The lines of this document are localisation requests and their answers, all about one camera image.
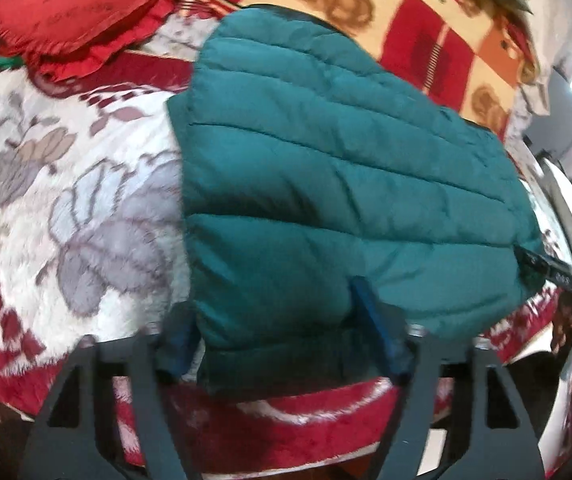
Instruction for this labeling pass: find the teal puffer jacket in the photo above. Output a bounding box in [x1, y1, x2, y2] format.
[167, 6, 544, 396]

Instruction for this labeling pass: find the red checkered rose blanket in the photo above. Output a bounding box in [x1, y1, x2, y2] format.
[175, 0, 540, 141]

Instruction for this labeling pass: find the red white leaf blanket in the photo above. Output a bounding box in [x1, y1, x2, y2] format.
[0, 49, 562, 476]

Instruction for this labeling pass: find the red heart pillow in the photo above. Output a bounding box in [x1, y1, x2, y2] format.
[0, 0, 174, 81]

